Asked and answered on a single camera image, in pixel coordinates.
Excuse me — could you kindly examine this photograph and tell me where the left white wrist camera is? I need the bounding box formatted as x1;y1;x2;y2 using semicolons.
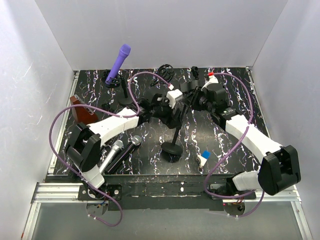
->
166;89;183;109

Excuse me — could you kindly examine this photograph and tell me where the black tripod stand with shockmount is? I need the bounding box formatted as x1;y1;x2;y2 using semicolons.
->
150;63;175;87

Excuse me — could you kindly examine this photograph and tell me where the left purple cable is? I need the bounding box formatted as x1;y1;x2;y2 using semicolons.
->
48;71;175;183

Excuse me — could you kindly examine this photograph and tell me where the blue white small card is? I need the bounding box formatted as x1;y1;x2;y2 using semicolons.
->
196;150;211;169

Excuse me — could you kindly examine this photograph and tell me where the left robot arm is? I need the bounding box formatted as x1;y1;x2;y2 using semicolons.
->
64;89;183;200

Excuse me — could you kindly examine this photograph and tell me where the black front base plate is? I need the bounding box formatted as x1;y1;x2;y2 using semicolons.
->
77;173;251;212

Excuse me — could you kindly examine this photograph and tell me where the brown wooden metronome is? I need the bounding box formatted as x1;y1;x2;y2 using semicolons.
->
69;94;99;125

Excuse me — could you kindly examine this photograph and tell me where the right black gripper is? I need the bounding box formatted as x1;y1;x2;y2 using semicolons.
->
182;85;215;114

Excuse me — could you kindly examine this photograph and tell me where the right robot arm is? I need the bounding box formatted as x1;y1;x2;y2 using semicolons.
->
186;82;301;199

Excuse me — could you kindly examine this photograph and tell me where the aluminium frame rail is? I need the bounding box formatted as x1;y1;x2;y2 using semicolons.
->
21;183;313;240

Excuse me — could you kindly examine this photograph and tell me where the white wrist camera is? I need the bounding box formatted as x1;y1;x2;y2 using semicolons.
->
201;72;219;91
166;89;183;109

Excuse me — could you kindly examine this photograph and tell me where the empty round-base stand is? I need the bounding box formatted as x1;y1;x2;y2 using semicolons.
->
118;77;133;106

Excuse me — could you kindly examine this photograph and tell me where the purple microphone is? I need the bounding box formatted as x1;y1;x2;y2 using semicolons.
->
105;44;131;85

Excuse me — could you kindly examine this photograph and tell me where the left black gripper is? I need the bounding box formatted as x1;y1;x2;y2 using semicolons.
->
150;97;182;129

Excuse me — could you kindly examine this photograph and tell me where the black microphone silver grille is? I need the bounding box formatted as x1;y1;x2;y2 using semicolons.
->
104;135;142;175

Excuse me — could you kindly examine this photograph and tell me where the black round-base mic stand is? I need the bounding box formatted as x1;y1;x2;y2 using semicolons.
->
101;102;113;112

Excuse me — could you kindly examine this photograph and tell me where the small black tripod stand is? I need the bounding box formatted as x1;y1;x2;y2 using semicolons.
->
190;66;199;86

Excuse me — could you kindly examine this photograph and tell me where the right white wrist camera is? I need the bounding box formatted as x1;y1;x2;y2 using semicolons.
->
201;72;219;91

